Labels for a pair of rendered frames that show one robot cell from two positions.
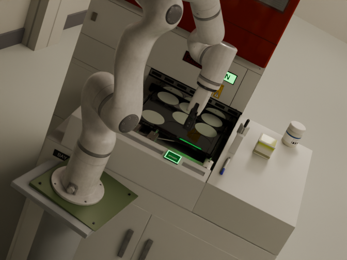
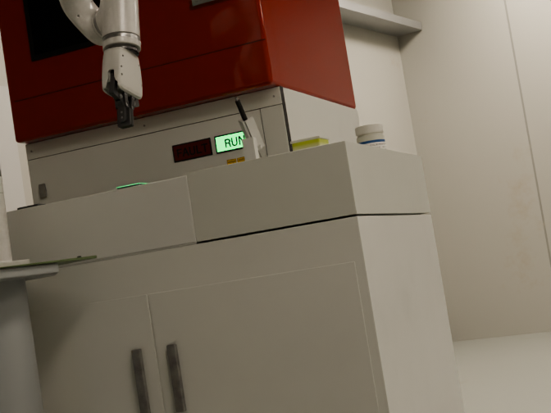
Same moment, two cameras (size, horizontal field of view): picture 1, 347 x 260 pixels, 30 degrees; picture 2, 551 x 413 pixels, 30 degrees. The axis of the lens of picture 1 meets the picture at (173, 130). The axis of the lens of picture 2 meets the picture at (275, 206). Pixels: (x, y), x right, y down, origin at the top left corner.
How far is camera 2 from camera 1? 1.74 m
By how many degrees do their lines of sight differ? 36
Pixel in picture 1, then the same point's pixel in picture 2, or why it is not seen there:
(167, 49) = (149, 163)
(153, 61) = not seen: hidden behind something
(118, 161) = (61, 242)
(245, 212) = (263, 177)
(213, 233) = (247, 253)
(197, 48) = (86, 17)
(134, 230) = (142, 347)
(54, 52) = not seen: outside the picture
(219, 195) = (214, 179)
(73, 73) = not seen: hidden behind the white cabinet
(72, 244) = (11, 369)
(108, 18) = (60, 179)
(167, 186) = (142, 226)
